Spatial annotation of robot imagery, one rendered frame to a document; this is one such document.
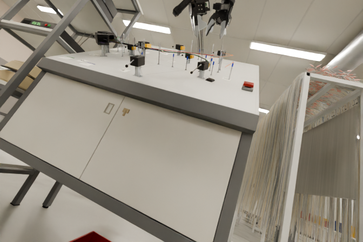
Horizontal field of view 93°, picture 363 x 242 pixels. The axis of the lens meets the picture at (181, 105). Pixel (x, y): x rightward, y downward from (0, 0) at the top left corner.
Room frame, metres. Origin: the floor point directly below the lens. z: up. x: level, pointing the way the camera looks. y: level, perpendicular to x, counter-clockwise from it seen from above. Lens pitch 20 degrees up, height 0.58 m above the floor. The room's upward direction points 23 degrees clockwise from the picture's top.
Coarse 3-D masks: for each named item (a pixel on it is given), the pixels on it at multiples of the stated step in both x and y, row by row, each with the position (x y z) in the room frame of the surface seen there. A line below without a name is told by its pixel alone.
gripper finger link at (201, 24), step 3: (198, 15) 0.59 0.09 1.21; (198, 18) 0.59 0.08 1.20; (198, 21) 0.60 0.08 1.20; (201, 21) 0.60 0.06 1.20; (198, 24) 0.61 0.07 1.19; (201, 24) 0.61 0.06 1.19; (204, 24) 0.61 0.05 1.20; (195, 27) 0.61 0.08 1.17; (198, 27) 0.61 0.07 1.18; (201, 27) 0.61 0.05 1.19; (204, 27) 0.61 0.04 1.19; (195, 30) 0.62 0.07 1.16; (198, 30) 0.62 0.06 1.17; (195, 33) 0.64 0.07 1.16; (198, 33) 0.63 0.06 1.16
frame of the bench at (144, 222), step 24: (24, 96) 0.97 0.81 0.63; (0, 144) 0.95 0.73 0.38; (240, 144) 0.62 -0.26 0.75; (48, 168) 0.84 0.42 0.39; (240, 168) 0.61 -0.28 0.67; (96, 192) 0.76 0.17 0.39; (120, 216) 0.72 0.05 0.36; (144, 216) 0.70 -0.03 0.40; (168, 240) 0.66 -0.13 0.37; (192, 240) 0.64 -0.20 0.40; (216, 240) 0.62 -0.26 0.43
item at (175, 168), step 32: (128, 128) 0.76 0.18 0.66; (160, 128) 0.72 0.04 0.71; (192, 128) 0.68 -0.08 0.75; (224, 128) 0.64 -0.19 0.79; (96, 160) 0.78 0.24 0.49; (128, 160) 0.74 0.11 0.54; (160, 160) 0.70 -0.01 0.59; (192, 160) 0.67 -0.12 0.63; (224, 160) 0.63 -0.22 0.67; (128, 192) 0.73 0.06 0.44; (160, 192) 0.69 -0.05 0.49; (192, 192) 0.66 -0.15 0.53; (224, 192) 0.63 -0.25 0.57; (192, 224) 0.65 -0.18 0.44
